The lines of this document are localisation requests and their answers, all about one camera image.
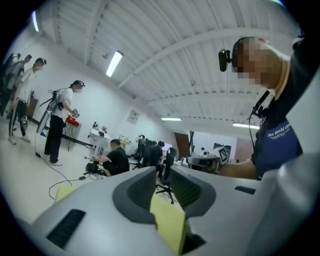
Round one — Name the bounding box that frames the white desk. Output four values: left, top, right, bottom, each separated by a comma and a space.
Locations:
87, 127, 114, 156

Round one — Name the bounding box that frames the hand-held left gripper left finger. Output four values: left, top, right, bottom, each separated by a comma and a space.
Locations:
31, 166, 180, 256

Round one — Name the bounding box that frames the person's right forearm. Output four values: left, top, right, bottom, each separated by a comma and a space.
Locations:
218, 159, 260, 181

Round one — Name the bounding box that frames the grey hard-shell backpack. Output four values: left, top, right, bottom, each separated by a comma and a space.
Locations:
36, 88, 64, 134

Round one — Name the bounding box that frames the pink-lit monitor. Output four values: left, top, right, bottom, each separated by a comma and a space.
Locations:
161, 142, 174, 157

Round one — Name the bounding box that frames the black bag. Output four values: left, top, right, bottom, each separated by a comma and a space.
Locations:
85, 160, 100, 174

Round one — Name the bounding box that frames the yellow-green tablecloth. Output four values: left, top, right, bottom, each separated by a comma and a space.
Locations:
54, 185, 187, 254

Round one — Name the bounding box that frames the black head camera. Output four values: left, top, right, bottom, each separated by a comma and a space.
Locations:
217, 49, 232, 73

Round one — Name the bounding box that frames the red box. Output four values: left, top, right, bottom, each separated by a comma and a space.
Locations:
65, 114, 82, 129

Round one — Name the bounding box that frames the black wire stand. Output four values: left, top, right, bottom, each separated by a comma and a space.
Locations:
63, 123, 81, 152

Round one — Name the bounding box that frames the person's black printed t-shirt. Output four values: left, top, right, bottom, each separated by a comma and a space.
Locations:
249, 32, 320, 181

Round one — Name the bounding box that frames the white wall poster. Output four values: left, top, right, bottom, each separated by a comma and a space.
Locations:
126, 109, 141, 125

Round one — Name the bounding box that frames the black floor cable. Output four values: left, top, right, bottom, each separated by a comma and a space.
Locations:
34, 134, 87, 201

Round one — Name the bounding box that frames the person's head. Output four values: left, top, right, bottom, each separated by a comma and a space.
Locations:
231, 36, 293, 91

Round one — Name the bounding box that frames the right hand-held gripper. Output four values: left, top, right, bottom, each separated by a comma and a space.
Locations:
187, 146, 232, 174

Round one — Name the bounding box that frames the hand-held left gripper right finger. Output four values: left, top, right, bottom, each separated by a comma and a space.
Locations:
169, 165, 276, 256

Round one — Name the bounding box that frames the black neck cable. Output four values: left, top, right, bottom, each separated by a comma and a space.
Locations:
248, 89, 272, 151

